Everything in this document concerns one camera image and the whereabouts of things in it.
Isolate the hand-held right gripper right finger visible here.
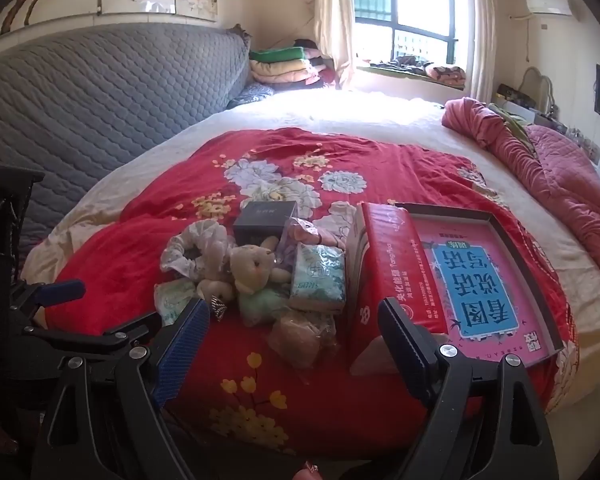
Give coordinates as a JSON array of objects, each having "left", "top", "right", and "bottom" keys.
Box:
[{"left": 377, "top": 298, "right": 561, "bottom": 480}]

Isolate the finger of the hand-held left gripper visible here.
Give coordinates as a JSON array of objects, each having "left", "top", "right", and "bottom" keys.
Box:
[
  {"left": 22, "top": 312, "right": 152, "bottom": 357},
  {"left": 12, "top": 279, "right": 87, "bottom": 312}
]

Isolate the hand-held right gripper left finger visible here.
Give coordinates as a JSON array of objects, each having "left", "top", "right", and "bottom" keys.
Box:
[{"left": 30, "top": 297, "right": 212, "bottom": 480}]

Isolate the green print tissue pack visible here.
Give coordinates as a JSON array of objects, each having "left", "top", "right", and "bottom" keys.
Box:
[
  {"left": 154, "top": 280, "right": 201, "bottom": 326},
  {"left": 289, "top": 242, "right": 348, "bottom": 311}
]

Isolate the white floral scrunchie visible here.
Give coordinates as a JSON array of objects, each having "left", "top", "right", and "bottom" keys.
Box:
[{"left": 161, "top": 222, "right": 238, "bottom": 281}]

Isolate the bread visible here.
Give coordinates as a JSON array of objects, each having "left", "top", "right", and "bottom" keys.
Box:
[{"left": 267, "top": 310, "right": 338, "bottom": 368}]

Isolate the plush bear with green dress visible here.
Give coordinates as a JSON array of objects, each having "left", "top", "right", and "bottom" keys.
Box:
[{"left": 195, "top": 245, "right": 293, "bottom": 328}]

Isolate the plush bear with purple dress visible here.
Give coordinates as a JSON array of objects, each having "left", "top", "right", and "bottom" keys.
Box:
[{"left": 260, "top": 235, "right": 301, "bottom": 286}]

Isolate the pink tray box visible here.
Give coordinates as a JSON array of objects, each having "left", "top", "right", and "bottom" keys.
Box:
[{"left": 395, "top": 202, "right": 566, "bottom": 367}]

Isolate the red tissue box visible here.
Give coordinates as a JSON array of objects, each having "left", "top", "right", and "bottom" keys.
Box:
[{"left": 349, "top": 202, "right": 461, "bottom": 376}]

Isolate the red floral blanket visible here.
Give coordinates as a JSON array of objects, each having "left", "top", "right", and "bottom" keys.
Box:
[{"left": 45, "top": 127, "right": 581, "bottom": 461}]

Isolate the grey quilted headboard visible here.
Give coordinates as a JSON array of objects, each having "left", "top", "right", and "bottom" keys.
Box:
[{"left": 0, "top": 22, "right": 252, "bottom": 261}]

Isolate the pink cloth in clear bag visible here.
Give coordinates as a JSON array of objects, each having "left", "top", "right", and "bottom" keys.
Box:
[{"left": 285, "top": 217, "right": 351, "bottom": 251}]

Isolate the small dark box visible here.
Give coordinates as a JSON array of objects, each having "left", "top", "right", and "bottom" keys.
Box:
[{"left": 232, "top": 201, "right": 299, "bottom": 248}]

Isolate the pink quilt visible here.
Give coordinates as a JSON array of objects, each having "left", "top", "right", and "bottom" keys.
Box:
[{"left": 441, "top": 97, "right": 600, "bottom": 306}]

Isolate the green blanket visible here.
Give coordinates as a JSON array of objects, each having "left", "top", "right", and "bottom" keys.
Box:
[{"left": 487, "top": 102, "right": 536, "bottom": 151}]

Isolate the bed with cream sheet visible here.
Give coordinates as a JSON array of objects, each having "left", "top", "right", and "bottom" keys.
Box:
[{"left": 20, "top": 85, "right": 600, "bottom": 413}]

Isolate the dark patterned pillow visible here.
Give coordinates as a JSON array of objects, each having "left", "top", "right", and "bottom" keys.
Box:
[{"left": 227, "top": 84, "right": 276, "bottom": 110}]

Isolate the dressing table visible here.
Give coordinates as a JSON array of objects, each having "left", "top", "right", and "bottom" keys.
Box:
[{"left": 495, "top": 82, "right": 571, "bottom": 136}]

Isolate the dark patterned box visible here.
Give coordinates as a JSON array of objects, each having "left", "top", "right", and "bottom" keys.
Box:
[{"left": 497, "top": 83, "right": 536, "bottom": 111}]

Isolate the patterned crumpled blanket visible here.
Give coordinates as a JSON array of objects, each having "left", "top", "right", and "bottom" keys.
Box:
[{"left": 370, "top": 55, "right": 467, "bottom": 86}]

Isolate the vanity mirror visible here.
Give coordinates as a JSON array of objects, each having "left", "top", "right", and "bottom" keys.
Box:
[{"left": 522, "top": 66, "right": 556, "bottom": 113}]

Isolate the stack of folded blankets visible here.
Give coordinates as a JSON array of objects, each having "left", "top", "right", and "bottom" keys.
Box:
[{"left": 249, "top": 39, "right": 338, "bottom": 88}]

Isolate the cream curtain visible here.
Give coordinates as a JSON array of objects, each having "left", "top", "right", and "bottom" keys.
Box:
[
  {"left": 314, "top": 0, "right": 358, "bottom": 91},
  {"left": 462, "top": 0, "right": 498, "bottom": 103}
]

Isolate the window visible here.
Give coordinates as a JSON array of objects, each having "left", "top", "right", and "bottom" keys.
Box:
[{"left": 350, "top": 0, "right": 468, "bottom": 68}]

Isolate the white air conditioner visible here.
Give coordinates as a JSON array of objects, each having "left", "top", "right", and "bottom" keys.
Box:
[{"left": 525, "top": 0, "right": 573, "bottom": 17}]

